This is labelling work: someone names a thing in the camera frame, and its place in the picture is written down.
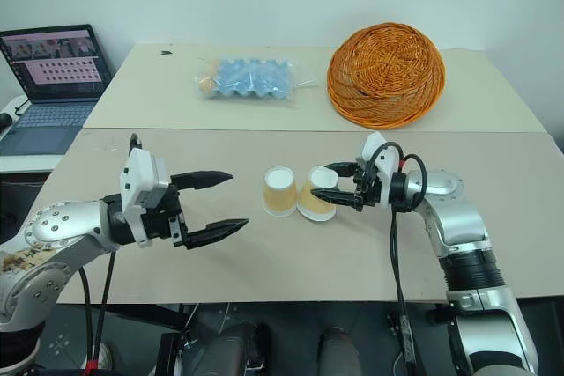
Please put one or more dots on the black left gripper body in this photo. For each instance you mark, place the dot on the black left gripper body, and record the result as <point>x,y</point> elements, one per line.
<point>161,224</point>

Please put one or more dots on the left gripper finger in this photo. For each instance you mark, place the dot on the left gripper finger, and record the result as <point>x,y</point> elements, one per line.
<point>202,179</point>
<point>216,230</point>

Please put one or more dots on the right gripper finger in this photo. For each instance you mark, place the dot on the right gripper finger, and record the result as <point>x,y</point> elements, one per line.
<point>346,169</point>
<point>335,196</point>

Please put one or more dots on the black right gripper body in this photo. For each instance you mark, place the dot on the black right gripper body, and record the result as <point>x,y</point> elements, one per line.
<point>368,189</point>

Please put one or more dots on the orange paper cup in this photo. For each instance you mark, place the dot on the orange paper cup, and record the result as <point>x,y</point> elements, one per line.
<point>279,195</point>
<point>315,208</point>

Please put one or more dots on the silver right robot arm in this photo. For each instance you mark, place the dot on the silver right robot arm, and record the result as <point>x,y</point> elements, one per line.
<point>458,222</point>

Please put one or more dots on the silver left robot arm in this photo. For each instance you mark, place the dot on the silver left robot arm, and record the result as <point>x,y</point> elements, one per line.
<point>66,228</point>

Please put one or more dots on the beige egg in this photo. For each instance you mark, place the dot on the beige egg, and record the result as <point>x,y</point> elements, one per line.
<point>205,83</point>

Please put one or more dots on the orange wicker basket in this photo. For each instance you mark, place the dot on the orange wicker basket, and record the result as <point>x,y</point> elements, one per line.
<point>385,74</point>

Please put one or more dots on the clear plastic bag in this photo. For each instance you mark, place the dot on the clear plastic bag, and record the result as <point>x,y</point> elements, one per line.
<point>247,81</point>

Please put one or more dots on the blue egg tray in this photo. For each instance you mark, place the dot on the blue egg tray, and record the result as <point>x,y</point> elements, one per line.
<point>253,78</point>

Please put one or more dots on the dark rounded shape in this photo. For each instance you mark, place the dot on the dark rounded shape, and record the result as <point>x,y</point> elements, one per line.
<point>231,349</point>
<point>338,351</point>

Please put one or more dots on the small black scrap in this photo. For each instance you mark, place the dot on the small black scrap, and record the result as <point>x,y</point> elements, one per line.
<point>166,52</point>

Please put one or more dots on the white shoe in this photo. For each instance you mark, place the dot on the white shoe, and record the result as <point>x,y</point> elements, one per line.
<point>105,355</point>

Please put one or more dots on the dark grey laptop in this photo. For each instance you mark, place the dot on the dark grey laptop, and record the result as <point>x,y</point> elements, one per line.
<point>53,85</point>

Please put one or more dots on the black computer mouse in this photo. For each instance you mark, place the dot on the black computer mouse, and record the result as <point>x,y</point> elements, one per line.
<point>4,120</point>

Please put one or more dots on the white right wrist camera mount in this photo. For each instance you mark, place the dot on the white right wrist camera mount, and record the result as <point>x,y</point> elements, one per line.
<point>388,160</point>

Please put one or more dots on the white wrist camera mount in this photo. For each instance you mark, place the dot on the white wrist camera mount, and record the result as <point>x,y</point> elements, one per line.
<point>138,173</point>
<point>388,160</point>

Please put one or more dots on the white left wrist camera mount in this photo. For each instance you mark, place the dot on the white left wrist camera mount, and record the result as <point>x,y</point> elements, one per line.
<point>138,173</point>

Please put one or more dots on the black table frame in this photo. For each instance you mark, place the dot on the black table frame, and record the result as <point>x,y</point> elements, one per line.
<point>145,312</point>

